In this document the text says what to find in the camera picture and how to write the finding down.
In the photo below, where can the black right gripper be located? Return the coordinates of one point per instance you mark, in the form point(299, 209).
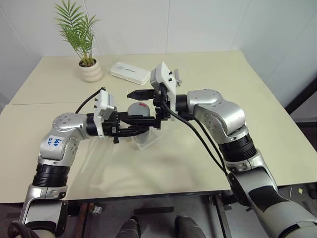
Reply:
point(161, 111)

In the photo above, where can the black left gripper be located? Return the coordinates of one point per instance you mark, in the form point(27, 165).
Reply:
point(111, 127)

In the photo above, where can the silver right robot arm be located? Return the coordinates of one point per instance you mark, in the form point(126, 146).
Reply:
point(223, 109)

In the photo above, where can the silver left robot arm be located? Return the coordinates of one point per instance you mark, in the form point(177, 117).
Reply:
point(67, 124)

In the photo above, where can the flat white box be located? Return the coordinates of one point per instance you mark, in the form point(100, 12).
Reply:
point(128, 72)

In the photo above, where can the clear plastic container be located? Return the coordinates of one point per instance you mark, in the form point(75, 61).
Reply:
point(154, 138)

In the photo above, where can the cream ribbed plant pot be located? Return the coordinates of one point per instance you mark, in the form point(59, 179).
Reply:
point(90, 73)

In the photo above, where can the black metal crossbar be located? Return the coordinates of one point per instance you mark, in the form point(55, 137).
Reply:
point(153, 210)

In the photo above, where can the dark rounded shape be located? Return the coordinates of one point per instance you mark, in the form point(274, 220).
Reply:
point(130, 228)
point(189, 228)

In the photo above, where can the rusty metal table bar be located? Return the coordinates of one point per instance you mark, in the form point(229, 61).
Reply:
point(85, 220)

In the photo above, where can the green palm plant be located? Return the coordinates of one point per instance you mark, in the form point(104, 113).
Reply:
point(74, 27)

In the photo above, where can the black metal table leg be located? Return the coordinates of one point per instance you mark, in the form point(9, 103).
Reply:
point(221, 215)

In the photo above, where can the black diagonal pole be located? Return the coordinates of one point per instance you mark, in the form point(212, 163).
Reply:
point(302, 93)

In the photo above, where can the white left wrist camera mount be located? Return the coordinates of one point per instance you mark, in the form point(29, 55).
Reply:
point(102, 104)

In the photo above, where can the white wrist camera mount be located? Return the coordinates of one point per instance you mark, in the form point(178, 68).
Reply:
point(102, 104)
point(164, 74)

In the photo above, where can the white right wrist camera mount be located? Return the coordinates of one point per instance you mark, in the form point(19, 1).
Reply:
point(164, 74)

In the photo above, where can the small silver metal bracket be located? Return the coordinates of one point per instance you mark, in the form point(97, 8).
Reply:
point(177, 77)

